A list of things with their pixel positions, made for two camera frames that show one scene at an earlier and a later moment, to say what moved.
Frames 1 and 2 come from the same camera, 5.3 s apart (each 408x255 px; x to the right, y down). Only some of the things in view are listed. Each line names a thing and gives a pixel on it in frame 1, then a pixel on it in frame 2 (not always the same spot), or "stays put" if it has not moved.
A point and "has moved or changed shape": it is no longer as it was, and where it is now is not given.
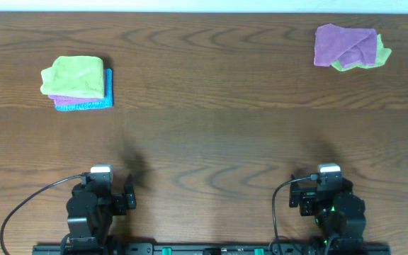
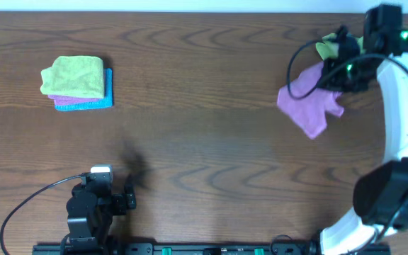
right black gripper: x=307 y=199 -> x=327 y=78
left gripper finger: x=129 y=193 stays put
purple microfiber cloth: x=333 y=43 has moved or changed shape
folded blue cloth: x=107 y=103 stays put
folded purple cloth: x=64 y=100 stays put
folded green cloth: x=77 y=76 stays put
